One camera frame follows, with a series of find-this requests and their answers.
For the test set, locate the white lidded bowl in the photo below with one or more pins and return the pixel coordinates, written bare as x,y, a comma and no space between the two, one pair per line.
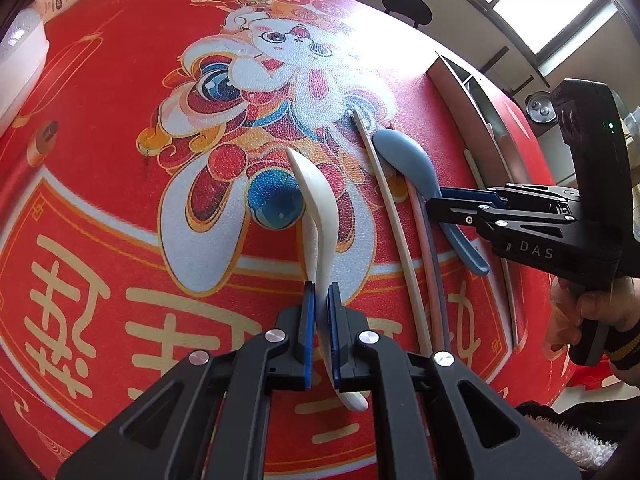
20,60

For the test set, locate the light green chopstick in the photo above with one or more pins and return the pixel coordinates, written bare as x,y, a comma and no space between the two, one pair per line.
511,300

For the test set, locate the person's right hand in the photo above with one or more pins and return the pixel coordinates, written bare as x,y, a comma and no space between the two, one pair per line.
600,310

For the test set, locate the stainless steel utensil tray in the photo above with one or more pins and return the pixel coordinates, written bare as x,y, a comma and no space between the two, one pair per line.
475,110

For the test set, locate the white fleece garment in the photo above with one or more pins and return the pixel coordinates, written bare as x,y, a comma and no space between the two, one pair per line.
580,440

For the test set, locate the beige chopstick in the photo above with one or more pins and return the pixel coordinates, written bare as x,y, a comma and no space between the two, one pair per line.
390,200

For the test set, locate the stainless steel pot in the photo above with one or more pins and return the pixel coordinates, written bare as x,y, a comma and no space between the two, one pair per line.
540,107

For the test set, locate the pink chopstick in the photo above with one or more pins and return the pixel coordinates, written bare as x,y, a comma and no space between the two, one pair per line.
425,240

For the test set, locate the white spoon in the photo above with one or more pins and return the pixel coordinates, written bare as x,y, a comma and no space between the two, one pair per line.
315,200

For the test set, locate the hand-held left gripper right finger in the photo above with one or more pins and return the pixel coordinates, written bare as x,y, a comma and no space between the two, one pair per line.
333,342

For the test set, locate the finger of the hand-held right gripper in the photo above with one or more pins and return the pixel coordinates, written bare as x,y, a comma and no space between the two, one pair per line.
465,194
450,208

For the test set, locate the person's right forearm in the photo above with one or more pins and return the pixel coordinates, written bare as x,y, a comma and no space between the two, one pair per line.
627,355

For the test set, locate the red printed table mat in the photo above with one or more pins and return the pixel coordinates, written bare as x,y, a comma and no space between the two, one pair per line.
100,185

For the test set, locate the black chair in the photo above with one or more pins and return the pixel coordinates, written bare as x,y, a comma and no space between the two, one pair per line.
407,2

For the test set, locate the blue spoon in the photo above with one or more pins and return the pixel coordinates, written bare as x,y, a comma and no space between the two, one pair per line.
405,155

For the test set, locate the window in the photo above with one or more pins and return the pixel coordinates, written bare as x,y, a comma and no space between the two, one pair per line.
525,10

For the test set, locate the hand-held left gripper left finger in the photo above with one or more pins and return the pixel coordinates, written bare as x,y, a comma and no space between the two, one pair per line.
310,337

